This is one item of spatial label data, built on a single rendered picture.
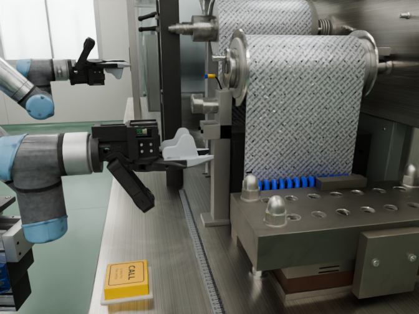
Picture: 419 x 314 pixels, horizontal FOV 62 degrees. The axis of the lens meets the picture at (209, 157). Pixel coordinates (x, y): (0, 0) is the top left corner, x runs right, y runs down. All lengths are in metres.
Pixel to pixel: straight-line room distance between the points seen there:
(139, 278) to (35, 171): 0.25
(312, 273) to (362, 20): 0.60
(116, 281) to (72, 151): 0.23
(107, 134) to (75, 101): 5.72
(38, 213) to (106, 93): 5.63
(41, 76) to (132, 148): 0.72
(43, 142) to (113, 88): 5.62
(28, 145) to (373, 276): 0.59
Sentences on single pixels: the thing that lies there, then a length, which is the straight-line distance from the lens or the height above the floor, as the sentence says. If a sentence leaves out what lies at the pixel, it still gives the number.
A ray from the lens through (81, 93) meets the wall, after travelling 6.30.
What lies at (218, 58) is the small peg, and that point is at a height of 1.27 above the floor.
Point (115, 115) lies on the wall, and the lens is 6.30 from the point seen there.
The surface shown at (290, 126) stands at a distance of 0.69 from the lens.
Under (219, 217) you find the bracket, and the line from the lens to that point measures 0.81.
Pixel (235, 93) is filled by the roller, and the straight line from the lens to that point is 0.70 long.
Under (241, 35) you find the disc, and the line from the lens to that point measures 0.67.
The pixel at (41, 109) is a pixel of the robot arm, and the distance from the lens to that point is 1.15.
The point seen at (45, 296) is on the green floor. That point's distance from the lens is 2.21.
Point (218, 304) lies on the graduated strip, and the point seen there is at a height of 0.90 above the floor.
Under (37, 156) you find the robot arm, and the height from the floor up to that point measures 1.12.
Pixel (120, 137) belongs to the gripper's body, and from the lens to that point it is 0.62.
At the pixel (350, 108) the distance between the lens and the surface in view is 0.75.
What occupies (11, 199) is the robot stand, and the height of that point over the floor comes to 0.81.
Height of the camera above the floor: 1.29
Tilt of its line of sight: 18 degrees down
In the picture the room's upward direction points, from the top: straight up
